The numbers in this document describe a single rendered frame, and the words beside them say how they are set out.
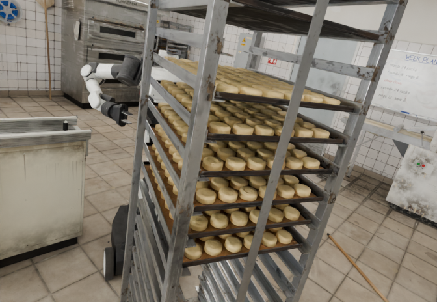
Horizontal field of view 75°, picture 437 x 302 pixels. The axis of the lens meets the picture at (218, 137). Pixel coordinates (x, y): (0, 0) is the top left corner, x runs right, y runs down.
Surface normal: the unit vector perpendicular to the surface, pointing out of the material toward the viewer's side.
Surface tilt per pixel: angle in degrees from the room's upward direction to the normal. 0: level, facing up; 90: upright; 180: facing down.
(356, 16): 90
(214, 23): 90
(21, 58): 90
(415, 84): 90
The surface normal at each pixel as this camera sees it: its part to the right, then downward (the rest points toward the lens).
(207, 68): 0.39, 0.37
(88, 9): 0.73, 0.34
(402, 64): -0.66, 0.12
